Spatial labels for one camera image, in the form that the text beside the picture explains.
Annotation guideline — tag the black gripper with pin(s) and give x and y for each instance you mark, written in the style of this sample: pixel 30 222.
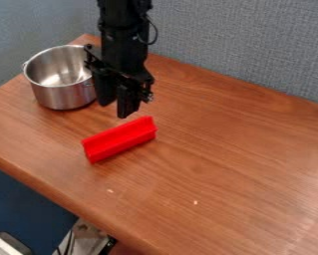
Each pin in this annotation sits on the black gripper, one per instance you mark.
pixel 117 67

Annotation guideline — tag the red plastic block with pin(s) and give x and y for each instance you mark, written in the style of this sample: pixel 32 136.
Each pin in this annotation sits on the red plastic block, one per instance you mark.
pixel 119 138

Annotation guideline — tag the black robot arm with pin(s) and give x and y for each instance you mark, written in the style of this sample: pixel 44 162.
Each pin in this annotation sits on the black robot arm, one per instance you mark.
pixel 124 15

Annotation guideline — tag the stainless steel pot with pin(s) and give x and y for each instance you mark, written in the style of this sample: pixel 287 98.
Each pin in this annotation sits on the stainless steel pot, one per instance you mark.
pixel 60 80

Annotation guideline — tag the white object at corner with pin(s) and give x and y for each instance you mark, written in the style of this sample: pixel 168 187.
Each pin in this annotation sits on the white object at corner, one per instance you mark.
pixel 8 246

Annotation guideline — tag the metal table leg bracket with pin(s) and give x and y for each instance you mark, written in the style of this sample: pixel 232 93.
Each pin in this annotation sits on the metal table leg bracket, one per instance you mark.
pixel 85 240

